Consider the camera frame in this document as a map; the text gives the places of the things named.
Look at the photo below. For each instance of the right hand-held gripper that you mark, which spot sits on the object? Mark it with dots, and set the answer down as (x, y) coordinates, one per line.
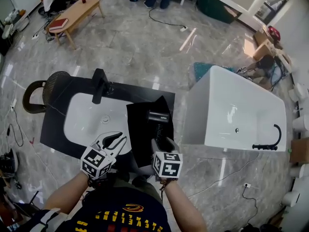
(167, 165)

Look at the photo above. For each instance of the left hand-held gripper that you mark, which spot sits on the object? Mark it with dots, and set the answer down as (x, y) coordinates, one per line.
(96, 162)

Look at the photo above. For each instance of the black cloth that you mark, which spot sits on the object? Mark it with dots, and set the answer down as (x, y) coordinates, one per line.
(140, 139)

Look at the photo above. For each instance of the black hair dryer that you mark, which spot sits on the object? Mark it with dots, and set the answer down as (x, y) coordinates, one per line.
(157, 116)

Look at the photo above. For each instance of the person's right forearm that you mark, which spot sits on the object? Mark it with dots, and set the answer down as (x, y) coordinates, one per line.
(186, 209)

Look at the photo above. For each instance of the person's left forearm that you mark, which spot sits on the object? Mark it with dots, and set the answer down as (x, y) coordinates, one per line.
(67, 193)

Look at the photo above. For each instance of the red cloth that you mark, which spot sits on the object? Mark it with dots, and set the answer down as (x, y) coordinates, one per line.
(274, 33)

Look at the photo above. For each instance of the white sink basin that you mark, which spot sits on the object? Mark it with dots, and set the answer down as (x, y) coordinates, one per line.
(87, 122)

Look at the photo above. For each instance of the olive trousers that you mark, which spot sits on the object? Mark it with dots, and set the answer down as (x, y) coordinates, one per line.
(144, 187)

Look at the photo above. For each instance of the black sink faucet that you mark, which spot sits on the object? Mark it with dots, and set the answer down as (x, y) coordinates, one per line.
(99, 88)

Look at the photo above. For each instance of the black vanity top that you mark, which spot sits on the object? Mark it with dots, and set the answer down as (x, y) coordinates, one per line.
(55, 129)

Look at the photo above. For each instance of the navy shirt with yellow print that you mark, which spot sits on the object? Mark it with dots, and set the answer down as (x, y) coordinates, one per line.
(120, 216)

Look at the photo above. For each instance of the white bathtub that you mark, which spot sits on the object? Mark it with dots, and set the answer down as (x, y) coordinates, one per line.
(231, 110)

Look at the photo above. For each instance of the black round chair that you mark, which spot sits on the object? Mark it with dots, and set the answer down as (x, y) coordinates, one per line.
(56, 86)

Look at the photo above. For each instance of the teal floor mat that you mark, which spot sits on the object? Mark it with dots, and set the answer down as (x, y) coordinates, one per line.
(201, 70)

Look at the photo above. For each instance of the white floor socket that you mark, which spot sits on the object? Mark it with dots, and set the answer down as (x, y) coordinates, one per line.
(247, 185)

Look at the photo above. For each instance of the black bathtub faucet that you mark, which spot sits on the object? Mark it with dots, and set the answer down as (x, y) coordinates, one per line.
(278, 135)

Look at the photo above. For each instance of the white power strip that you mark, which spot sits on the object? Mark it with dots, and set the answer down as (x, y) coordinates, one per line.
(184, 28)

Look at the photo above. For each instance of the red book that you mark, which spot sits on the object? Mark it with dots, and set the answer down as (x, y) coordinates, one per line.
(58, 24)

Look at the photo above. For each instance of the wooden coffee table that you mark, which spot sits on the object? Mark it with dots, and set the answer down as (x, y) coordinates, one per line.
(79, 14)

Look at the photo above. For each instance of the brown cardboard box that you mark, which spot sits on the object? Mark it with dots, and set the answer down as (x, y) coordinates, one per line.
(300, 150)

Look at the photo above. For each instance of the white toilet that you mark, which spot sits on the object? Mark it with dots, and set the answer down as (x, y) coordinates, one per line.
(299, 171)
(298, 91)
(301, 126)

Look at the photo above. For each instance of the open cardboard boxes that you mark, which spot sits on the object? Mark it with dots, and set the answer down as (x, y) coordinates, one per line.
(263, 48)

